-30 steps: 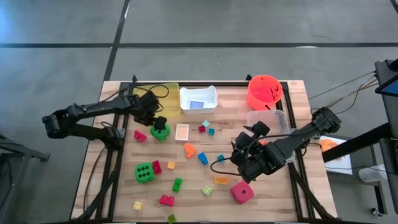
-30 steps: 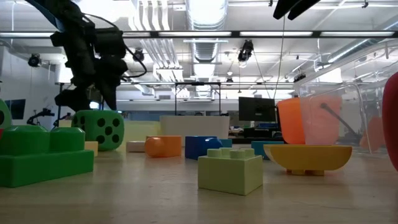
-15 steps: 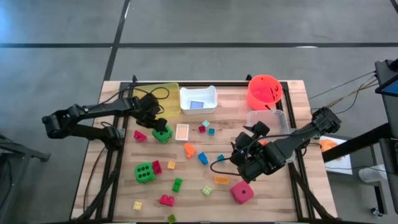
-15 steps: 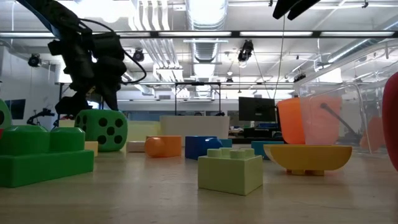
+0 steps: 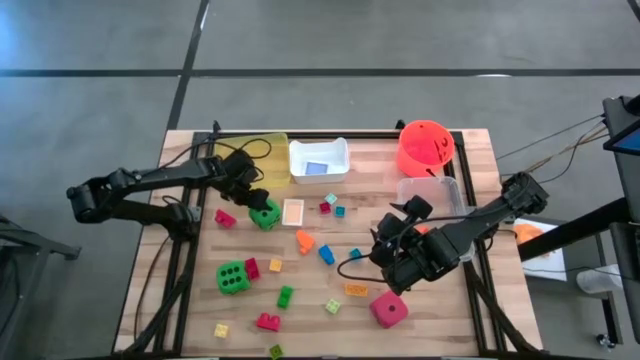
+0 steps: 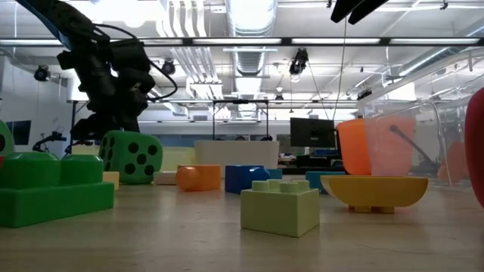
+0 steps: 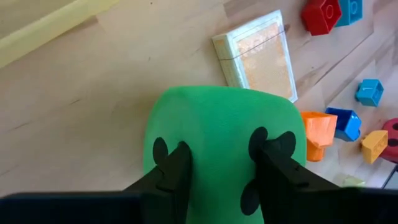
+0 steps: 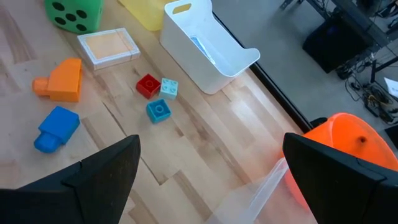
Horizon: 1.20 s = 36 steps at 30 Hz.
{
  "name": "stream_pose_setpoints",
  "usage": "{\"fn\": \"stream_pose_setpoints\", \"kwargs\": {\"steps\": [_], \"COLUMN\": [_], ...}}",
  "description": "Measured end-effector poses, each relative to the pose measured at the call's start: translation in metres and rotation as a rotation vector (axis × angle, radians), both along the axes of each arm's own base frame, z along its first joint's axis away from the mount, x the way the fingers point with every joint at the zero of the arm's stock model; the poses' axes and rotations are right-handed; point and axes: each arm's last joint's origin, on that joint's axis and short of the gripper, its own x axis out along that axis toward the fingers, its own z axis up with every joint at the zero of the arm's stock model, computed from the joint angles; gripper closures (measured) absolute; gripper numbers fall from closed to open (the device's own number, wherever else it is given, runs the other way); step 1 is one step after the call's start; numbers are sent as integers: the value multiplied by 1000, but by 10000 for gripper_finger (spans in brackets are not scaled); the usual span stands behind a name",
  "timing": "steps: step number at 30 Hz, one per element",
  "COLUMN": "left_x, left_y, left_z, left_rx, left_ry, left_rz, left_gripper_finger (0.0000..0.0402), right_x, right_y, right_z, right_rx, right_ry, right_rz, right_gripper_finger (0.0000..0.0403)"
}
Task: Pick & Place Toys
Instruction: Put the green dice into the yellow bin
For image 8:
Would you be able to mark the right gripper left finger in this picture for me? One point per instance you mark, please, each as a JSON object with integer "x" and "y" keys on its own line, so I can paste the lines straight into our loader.
{"x": 77, "y": 199}

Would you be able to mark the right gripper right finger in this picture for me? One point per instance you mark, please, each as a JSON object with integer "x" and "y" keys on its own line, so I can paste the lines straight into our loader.
{"x": 342, "y": 196}

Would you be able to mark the blue peg block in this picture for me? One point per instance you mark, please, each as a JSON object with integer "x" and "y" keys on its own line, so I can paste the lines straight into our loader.
{"x": 59, "y": 126}

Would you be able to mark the green foam die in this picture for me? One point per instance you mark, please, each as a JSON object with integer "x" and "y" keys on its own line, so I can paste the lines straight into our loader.
{"x": 74, "y": 15}

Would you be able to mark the orange plastic bucket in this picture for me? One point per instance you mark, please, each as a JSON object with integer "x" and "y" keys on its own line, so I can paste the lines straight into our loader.
{"x": 342, "y": 133}

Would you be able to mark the clear plastic bin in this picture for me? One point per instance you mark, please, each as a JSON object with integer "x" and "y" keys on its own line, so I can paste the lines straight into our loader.
{"x": 248, "y": 199}

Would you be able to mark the orange peg block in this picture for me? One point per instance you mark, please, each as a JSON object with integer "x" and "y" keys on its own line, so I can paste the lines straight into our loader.
{"x": 65, "y": 81}

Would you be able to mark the teal square brick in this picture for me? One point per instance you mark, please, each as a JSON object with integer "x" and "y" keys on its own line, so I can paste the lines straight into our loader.
{"x": 158, "y": 110}

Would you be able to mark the red small square brick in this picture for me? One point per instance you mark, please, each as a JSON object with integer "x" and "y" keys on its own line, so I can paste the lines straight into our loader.
{"x": 148, "y": 86}

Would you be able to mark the pale blue square brick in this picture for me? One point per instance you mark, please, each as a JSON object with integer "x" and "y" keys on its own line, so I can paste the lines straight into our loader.
{"x": 168, "y": 88}

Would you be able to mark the black computer tower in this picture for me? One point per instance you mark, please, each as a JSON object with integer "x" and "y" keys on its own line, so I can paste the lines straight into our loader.
{"x": 335, "y": 43}

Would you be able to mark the white plastic bin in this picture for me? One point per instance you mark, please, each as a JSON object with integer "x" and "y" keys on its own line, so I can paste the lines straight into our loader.
{"x": 192, "y": 68}

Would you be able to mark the yellow translucent plastic bin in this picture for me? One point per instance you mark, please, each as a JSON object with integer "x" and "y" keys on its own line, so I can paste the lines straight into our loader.
{"x": 146, "y": 12}

